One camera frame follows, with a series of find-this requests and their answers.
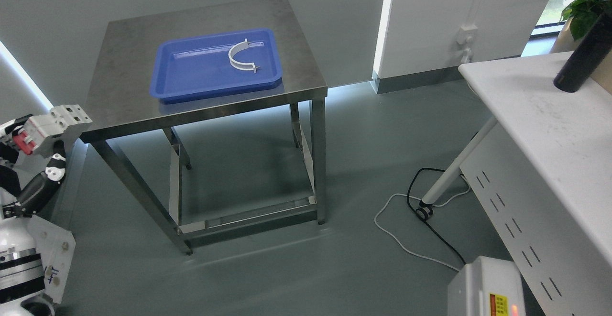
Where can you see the white perforated desk panel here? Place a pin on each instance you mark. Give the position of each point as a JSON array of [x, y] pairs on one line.
[[553, 246]]

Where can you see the white plug adapter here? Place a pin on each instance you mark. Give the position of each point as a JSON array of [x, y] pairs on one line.
[[467, 55]]

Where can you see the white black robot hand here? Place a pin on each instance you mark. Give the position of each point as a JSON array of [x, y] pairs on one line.
[[28, 182]]

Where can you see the blue plastic tray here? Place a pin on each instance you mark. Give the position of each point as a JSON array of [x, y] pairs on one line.
[[215, 65]]

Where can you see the white desk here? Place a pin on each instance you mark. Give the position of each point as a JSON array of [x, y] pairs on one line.
[[565, 136]]

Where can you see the black cylinder bottle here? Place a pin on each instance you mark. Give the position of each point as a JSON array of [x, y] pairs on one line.
[[591, 59]]

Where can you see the white device box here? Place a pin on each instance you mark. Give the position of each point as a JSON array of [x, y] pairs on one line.
[[486, 287]]

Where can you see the white red circuit breaker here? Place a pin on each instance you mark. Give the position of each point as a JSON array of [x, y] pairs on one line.
[[39, 133]]

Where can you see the green potted plant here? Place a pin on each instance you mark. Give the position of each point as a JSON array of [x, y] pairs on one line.
[[580, 16]]

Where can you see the white wall socket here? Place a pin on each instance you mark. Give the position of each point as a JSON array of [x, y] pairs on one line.
[[467, 34]]

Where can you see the stainless steel table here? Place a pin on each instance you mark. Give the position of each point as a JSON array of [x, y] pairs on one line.
[[121, 105]]

